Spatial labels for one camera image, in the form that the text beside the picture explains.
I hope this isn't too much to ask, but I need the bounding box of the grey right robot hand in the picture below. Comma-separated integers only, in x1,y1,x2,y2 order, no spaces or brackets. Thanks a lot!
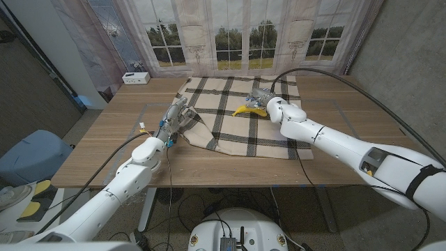
245,87,276,111

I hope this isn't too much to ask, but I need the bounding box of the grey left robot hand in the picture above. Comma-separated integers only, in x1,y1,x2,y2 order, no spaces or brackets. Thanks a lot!
158,96,191,142

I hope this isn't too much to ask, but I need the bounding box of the yellow toy banana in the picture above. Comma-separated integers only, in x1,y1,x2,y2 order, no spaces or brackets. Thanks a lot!
231,105,268,118

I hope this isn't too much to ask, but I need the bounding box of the cream plaid scarf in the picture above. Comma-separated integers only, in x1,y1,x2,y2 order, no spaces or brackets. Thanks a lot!
173,75,314,160

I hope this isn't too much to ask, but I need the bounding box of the white power strip box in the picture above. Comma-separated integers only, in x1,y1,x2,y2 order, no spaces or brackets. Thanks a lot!
121,71,151,85

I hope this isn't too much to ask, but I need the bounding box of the printed window backdrop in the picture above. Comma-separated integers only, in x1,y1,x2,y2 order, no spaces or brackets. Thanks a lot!
50,0,384,78

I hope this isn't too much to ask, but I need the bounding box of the white table leg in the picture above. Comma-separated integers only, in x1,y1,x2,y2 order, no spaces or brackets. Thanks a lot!
137,188,157,233

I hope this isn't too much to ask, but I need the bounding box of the white robot torso base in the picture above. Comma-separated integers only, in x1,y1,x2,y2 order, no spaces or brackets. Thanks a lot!
187,208,289,251

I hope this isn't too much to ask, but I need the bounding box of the grey table leg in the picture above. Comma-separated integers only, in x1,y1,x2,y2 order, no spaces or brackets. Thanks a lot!
315,188,339,234

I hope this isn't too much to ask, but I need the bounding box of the small grey electronics box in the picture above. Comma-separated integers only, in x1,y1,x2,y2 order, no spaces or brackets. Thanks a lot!
220,236,238,251

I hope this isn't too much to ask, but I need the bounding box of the yellow and black floor pad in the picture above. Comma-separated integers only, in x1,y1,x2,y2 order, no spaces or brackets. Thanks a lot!
16,179,59,223

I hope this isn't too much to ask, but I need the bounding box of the thin black left wrist cable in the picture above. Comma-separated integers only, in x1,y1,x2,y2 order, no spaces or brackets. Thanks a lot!
165,146,174,251

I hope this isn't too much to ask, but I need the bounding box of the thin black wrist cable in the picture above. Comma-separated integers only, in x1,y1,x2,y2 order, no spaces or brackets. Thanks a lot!
165,146,174,251
295,149,316,189

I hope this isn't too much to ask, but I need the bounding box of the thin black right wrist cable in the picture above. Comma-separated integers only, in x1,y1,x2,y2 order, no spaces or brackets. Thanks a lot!
295,149,316,189

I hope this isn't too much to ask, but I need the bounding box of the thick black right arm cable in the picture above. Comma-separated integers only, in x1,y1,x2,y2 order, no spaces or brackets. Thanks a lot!
270,67,446,168

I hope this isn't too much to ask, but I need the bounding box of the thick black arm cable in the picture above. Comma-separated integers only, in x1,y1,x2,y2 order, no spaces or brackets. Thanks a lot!
270,67,446,168
34,131,154,234

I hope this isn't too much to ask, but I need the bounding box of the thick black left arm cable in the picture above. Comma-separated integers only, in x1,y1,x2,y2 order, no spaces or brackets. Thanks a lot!
34,131,154,234

